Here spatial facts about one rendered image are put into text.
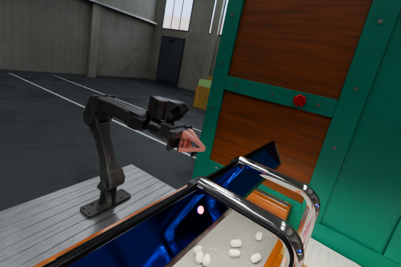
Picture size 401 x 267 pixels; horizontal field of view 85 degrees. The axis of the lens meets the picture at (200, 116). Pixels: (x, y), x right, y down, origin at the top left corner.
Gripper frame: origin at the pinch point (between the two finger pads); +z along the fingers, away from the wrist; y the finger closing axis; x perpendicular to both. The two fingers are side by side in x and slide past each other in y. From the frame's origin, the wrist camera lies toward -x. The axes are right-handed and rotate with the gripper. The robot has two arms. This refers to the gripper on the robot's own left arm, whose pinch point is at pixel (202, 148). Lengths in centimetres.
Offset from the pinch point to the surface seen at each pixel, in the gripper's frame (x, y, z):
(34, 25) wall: -9, 270, -768
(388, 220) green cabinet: 9, 30, 52
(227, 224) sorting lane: 32.0, 17.8, 9.1
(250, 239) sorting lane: 31.7, 16.9, 18.7
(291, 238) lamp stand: -5.5, -25.7, 27.8
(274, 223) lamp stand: -6.0, -25.5, 25.4
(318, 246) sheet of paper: 27, 27, 39
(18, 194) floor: 112, 15, -159
